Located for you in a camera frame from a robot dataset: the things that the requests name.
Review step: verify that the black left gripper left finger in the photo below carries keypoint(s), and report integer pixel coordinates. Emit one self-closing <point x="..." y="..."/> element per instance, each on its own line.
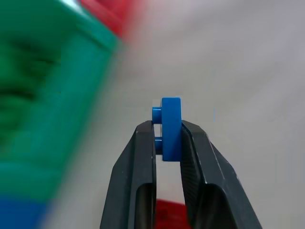
<point x="129" y="171"/>

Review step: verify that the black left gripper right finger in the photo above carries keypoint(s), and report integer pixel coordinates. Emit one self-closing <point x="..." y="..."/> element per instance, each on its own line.
<point x="214" y="176"/>

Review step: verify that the blue studded building block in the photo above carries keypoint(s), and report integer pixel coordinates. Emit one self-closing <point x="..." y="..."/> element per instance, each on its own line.
<point x="171" y="128"/>

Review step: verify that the red building block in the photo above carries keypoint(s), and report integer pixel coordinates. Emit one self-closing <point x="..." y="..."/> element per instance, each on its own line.
<point x="170" y="213"/>

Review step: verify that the green plastic bin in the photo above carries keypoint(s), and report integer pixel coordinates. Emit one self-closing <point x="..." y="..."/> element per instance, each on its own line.
<point x="47" y="95"/>

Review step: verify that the blue plastic bin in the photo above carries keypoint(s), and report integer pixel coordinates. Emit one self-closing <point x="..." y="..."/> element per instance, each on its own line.
<point x="21" y="214"/>

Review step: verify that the red plastic bin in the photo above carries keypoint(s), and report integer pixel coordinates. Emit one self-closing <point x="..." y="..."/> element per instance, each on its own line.
<point x="104" y="14"/>

